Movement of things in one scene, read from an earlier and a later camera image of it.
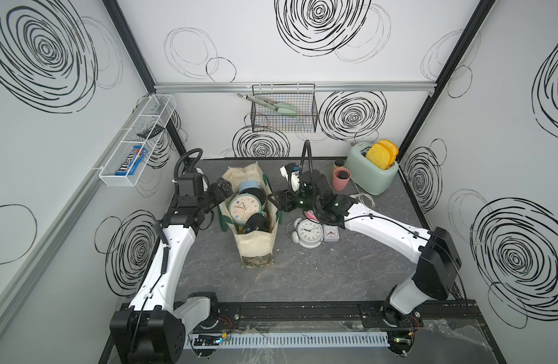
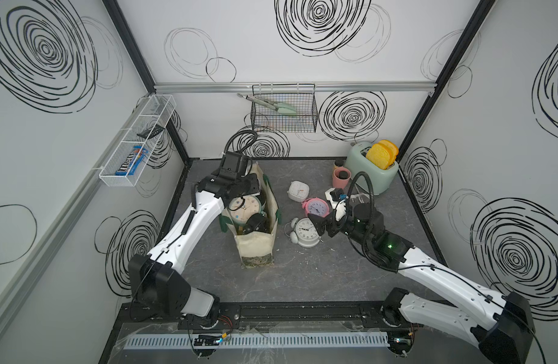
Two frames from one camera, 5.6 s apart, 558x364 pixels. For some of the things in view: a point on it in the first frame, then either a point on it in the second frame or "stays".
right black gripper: x=286 y=196 to x=330 y=219
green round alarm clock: x=242 y=205 stays
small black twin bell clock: x=256 y=222 stays
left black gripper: x=225 y=190 to x=252 y=180
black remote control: x=156 y=130 stays
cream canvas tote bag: x=256 y=249 stays
